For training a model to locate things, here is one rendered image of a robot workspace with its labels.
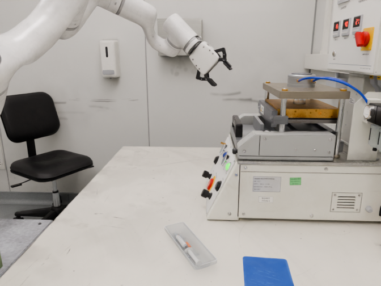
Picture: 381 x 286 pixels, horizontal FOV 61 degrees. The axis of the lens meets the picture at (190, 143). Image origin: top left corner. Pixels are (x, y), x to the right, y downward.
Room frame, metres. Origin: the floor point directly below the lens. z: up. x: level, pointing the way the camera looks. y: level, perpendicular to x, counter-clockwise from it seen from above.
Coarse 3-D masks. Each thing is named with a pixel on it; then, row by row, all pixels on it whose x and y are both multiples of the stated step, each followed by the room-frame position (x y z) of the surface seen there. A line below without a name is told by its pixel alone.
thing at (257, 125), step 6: (258, 120) 0.95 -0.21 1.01; (246, 126) 1.06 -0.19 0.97; (252, 126) 1.06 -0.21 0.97; (258, 126) 0.94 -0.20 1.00; (264, 126) 1.06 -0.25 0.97; (234, 132) 0.97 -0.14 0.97; (246, 132) 0.97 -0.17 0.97; (234, 138) 0.94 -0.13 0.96; (240, 138) 0.89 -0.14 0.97; (342, 144) 0.85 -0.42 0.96; (342, 150) 0.85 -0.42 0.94
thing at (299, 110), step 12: (276, 108) 0.89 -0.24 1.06; (288, 108) 0.87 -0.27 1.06; (300, 108) 0.87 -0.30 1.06; (312, 108) 0.87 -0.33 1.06; (324, 108) 0.87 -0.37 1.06; (336, 108) 0.87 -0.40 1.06; (288, 120) 0.87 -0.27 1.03; (300, 120) 0.87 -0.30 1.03; (312, 120) 0.87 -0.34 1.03; (324, 120) 0.86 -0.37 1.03
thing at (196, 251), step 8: (176, 224) 0.76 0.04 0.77; (184, 224) 0.76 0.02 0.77; (176, 232) 0.72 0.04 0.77; (184, 232) 0.72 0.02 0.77; (192, 232) 0.72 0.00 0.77; (176, 240) 0.68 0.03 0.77; (184, 240) 0.68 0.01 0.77; (192, 240) 0.68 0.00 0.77; (184, 248) 0.65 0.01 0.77; (192, 248) 0.65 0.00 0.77; (200, 248) 0.65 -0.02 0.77; (192, 256) 0.62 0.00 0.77; (200, 256) 0.62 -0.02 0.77; (208, 256) 0.62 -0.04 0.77; (200, 264) 0.59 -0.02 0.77
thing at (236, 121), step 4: (232, 116) 1.04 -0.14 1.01; (236, 116) 1.02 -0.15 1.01; (232, 120) 1.03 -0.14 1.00; (236, 120) 0.95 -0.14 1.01; (232, 124) 1.04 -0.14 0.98; (236, 124) 0.91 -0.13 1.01; (240, 124) 0.91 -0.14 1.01; (236, 128) 0.90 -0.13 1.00; (240, 128) 0.90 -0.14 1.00; (236, 132) 0.90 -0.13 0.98; (240, 132) 0.90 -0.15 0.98; (236, 136) 0.90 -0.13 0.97; (240, 136) 0.90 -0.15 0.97
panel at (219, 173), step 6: (228, 138) 1.09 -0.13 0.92; (228, 144) 1.04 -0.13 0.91; (228, 150) 0.99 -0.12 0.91; (222, 156) 1.04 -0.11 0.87; (234, 156) 0.87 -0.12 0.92; (216, 162) 1.09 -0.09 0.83; (228, 162) 0.90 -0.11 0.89; (234, 162) 0.83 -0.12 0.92; (216, 168) 1.04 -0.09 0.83; (222, 168) 0.94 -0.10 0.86; (228, 168) 0.85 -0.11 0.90; (216, 174) 0.99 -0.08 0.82; (222, 174) 0.90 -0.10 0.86; (228, 174) 0.83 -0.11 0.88; (216, 180) 0.94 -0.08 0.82; (222, 180) 0.86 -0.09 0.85; (222, 186) 0.83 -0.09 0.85; (210, 192) 0.93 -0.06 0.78; (216, 192) 0.86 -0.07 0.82; (210, 204) 0.85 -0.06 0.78
